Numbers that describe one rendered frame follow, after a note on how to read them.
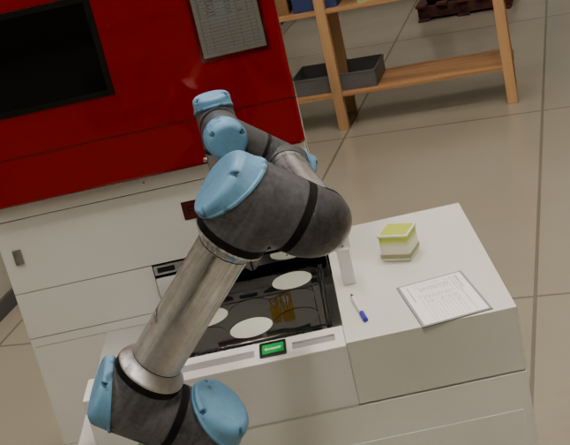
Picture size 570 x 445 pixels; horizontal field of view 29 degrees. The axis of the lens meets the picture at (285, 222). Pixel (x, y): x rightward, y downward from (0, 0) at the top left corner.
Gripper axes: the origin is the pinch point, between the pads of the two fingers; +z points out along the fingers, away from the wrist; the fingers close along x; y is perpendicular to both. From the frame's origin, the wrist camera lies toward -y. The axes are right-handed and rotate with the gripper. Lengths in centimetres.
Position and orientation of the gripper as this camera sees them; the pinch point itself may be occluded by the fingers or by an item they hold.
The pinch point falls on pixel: (251, 265)
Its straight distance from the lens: 220.9
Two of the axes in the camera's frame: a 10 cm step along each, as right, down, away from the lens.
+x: -9.8, 2.2, 0.4
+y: -0.4, -3.5, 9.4
